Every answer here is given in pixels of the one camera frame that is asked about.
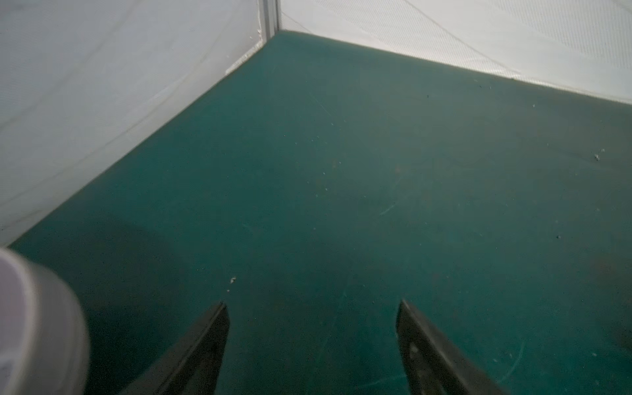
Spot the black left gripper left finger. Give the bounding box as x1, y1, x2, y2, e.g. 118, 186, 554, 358
121, 302, 230, 394

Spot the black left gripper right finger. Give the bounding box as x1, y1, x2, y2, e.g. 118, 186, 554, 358
396, 300, 507, 395

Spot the purple bowl rear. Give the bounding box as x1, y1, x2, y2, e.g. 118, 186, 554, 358
1, 249, 90, 394

